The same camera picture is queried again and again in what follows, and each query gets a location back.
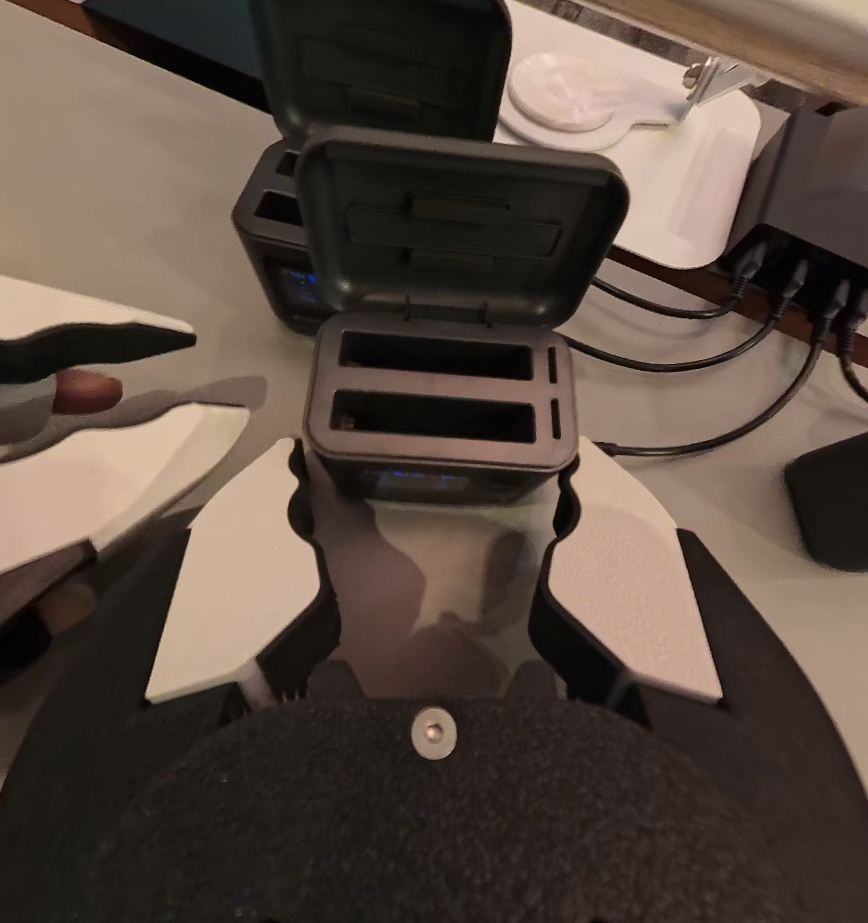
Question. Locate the black battery charger case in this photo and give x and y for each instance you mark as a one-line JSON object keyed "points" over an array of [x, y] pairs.
{"points": [[462, 216], [852, 497], [376, 58]]}

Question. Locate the dark blue panel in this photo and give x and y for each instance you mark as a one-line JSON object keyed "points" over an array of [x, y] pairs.
{"points": [[174, 36]]}

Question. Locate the black power adapter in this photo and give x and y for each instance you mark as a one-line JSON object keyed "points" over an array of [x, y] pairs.
{"points": [[823, 180]]}

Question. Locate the metal stand bracket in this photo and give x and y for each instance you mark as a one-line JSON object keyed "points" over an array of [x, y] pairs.
{"points": [[715, 83]]}

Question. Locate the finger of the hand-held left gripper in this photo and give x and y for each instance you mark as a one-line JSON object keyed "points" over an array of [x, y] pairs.
{"points": [[59, 310], [80, 483]]}

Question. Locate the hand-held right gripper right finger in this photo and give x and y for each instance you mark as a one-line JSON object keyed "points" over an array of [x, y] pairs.
{"points": [[621, 577]]}

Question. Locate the person's left hand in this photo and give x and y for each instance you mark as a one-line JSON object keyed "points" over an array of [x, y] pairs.
{"points": [[80, 393]]}

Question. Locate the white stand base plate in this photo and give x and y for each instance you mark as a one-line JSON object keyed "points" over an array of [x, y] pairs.
{"points": [[693, 180]]}

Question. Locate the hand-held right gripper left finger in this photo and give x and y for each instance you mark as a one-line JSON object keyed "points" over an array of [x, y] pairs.
{"points": [[246, 570]]}

